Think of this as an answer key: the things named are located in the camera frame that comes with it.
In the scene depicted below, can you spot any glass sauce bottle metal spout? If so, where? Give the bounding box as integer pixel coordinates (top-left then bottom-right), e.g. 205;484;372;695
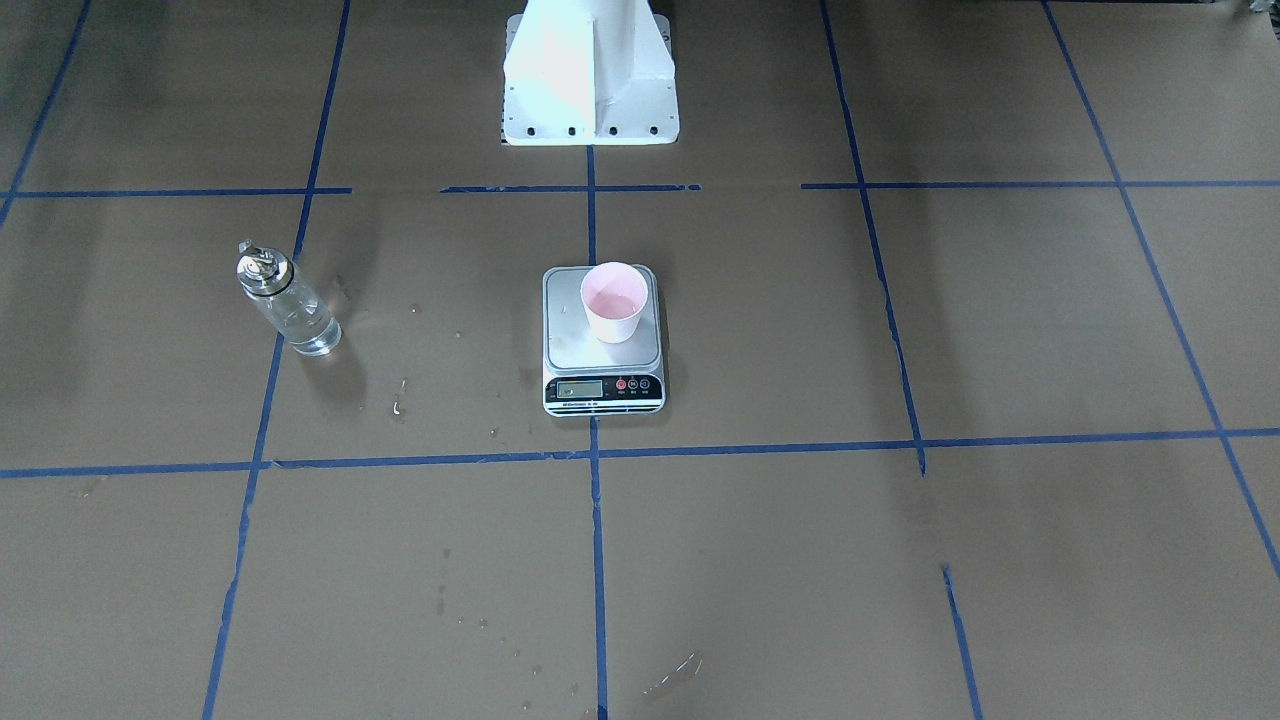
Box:
236;240;342;357

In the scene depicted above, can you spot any silver digital kitchen scale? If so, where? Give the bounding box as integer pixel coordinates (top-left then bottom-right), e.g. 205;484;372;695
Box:
541;264;668;418

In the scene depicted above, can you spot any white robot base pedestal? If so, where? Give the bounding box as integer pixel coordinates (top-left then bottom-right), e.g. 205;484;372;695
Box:
500;1;681;147

